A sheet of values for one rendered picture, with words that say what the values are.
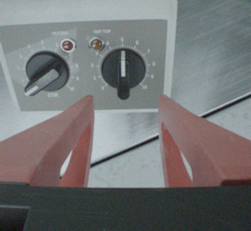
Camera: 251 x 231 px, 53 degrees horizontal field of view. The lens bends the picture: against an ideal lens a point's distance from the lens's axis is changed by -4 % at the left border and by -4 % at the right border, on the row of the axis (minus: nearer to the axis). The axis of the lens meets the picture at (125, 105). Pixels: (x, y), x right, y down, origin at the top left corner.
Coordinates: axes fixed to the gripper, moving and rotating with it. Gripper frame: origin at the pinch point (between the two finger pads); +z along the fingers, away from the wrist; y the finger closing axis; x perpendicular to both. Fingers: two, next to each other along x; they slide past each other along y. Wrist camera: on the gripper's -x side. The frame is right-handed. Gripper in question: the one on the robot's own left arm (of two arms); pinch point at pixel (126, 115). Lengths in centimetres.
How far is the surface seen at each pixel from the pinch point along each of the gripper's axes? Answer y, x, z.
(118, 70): 0.5, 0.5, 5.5
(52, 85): 5.6, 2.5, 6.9
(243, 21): -10.9, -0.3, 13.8
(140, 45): -1.0, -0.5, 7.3
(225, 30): -9.2, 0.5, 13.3
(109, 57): 1.2, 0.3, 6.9
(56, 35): 4.8, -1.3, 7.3
